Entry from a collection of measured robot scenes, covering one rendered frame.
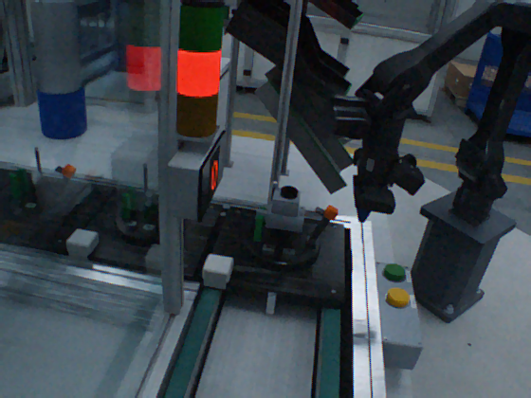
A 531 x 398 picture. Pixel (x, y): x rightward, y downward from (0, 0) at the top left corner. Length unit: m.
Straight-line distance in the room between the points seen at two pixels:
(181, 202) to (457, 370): 0.59
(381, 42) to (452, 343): 4.05
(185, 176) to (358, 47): 4.28
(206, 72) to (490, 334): 0.75
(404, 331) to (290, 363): 0.19
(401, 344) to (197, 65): 0.51
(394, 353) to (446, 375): 0.15
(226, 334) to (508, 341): 0.56
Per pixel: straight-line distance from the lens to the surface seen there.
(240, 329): 0.76
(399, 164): 0.75
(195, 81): 0.51
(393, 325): 0.77
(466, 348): 0.94
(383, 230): 1.18
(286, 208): 0.78
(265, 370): 0.71
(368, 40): 4.73
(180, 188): 0.53
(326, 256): 0.85
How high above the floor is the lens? 1.47
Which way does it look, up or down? 30 degrees down
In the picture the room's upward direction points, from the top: 7 degrees clockwise
